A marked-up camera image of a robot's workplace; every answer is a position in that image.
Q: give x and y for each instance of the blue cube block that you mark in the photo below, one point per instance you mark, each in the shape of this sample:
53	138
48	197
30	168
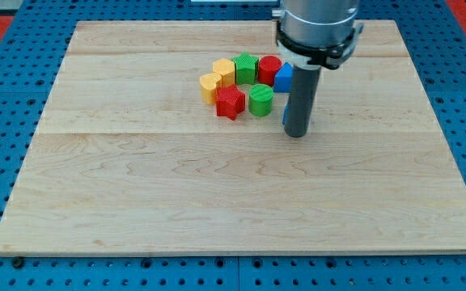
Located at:
285	114

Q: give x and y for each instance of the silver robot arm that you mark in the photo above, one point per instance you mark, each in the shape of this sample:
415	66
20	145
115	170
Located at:
316	23

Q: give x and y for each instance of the red star block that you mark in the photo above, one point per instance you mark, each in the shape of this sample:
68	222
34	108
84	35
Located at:
230	102

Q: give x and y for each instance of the green cylinder block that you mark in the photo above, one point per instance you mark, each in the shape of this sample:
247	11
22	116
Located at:
260	100

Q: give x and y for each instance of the yellow heart block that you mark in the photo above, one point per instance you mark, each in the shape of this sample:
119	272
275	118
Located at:
209	87

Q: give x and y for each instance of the yellow hexagon block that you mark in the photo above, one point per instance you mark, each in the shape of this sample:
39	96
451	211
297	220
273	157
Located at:
226	68

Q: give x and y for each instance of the green star block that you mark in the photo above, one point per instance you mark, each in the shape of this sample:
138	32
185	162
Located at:
246	67

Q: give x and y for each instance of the blue triangular block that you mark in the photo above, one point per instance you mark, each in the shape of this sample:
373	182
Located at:
282	79

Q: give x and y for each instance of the red cylinder block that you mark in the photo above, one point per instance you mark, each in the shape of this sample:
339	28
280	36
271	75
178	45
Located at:
268	66

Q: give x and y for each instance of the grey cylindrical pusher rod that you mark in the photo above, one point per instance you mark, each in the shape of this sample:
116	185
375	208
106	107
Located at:
302	94

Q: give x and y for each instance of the light wooden board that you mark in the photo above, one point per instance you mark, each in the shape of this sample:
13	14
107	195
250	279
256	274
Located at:
128	161

